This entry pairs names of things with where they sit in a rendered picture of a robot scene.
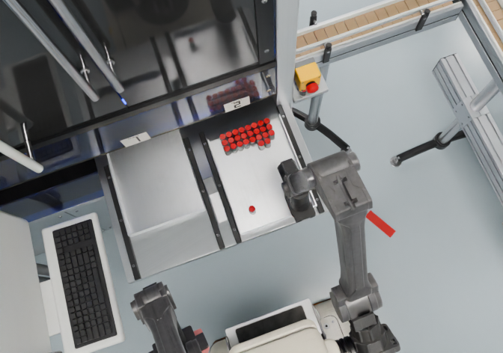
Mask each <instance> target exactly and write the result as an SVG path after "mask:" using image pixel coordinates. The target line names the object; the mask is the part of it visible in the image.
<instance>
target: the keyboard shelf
mask: <svg viewBox="0 0 503 353"><path fill-rule="evenodd" d="M88 219H91V220H92V222H93V226H94V232H95V236H96V240H97V246H98V249H99V252H100V259H101V263H102V266H103V272H104V276H105V279H106V285H107V290H108V293H109V299H110V303H111V306H112V312H113V316H114V320H115V326H116V330H117V333H118V335H117V336H114V337H110V338H108V339H105V340H101V341H99V342H96V343H92V344H90V345H87V346H83V347H81V348H78V349H75V346H74V342H73V335H72V331H71V327H70V319H69V315H68V311H67V304H66V300H65V296H64V289H63V284H62V280H61V273H60V269H59V265H58V258H57V254H56V250H55V243H54V239H53V235H52V231H54V230H58V229H61V228H63V227H68V226H70V225H73V224H77V223H79V222H82V221H86V220H88ZM42 237H43V243H44V248H45V252H46V259H47V264H48V268H49V275H50V280H47V281H44V282H42V283H40V290H41V295H42V299H43V306H44V311H45V315H46V323H47V328H48V332H49V336H50V337H51V336H54V335H56V334H61V338H62V343H63V347H64V353H91V352H95V351H97V350H100V349H104V348H106V347H109V346H113V345H115V344H118V343H122V342H123V341H124V340H125V334H124V328H123V324H122V321H121V315H120V311H119V307H118V301H117V298H116V294H115V288H114V284H113V281H112V275H111V272H110V268H109V262H108V258H107V255H106V249H105V245H104V241H103V235H102V232H101V229H100V223H99V218H98V215H97V213H94V212H92V213H90V214H87V215H83V216H81V217H78V218H74V219H71V220H69V221H65V222H62V223H60V224H56V225H53V226H51V227H46V228H44V229H42Z"/></svg>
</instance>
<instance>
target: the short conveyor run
mask: <svg viewBox="0 0 503 353"><path fill-rule="evenodd" d="M463 8H464V6H463V3H462V2H461V1H460V0H385V1H381V2H378V3H376V4H372V5H370V6H367V7H363V8H361V9H358V10H354V11H352V12H350V13H346V14H344V15H341V16H337V17H335V18H332V19H328V20H326V21H324V22H320V23H317V12H316V11H315V10H313V11H312V12H311V16H310V21H309V26H308V27H306V28H302V29H299V30H298V31H297V38H296V60H295V63H296V62H299V61H302V60H305V59H307V58H311V57H314V60H315V62H316V64H317V65H318V67H323V66H325V65H327V64H331V63H334V62H336V61H340V60H342V59H345V58H348V57H351V56H354V55H357V54H359V53H362V52H366V51H368V50H371V49H375V48H376V47H379V46H383V45H385V44H388V43H392V42H394V41H396V40H400V39H403V38H405V37H409V36H412V35H414V34H417V33H420V32H423V31H426V30H429V29H431V28H435V27H437V26H440V25H444V24H446V23H448V22H452V21H455V20H456V19H457V17H458V16H459V15H460V12H461V11H462V9H463Z"/></svg>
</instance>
